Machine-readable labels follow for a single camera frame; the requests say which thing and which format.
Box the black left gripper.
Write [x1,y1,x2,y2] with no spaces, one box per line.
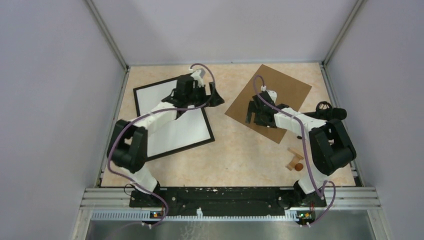
[185,81,223,108]

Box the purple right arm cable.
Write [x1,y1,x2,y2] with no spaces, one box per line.
[253,74,337,227]

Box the black picture frame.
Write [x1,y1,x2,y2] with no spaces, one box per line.
[133,76,216,163]

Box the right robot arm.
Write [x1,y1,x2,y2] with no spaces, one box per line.
[245,90,357,206]

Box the aluminium enclosure frame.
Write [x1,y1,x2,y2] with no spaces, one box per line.
[71,0,393,240]

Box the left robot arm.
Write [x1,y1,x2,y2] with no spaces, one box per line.
[107,70,225,207]

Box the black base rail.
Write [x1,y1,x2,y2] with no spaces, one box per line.
[129,186,327,218]

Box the wooden frame stand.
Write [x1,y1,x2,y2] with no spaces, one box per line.
[286,147,305,171]

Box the black microphone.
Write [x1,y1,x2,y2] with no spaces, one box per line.
[303,101,347,121]

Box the brown frame backing board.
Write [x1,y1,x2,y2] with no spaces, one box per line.
[225,64,312,144]

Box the cat photo print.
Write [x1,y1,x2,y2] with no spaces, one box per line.
[136,79,213,159]

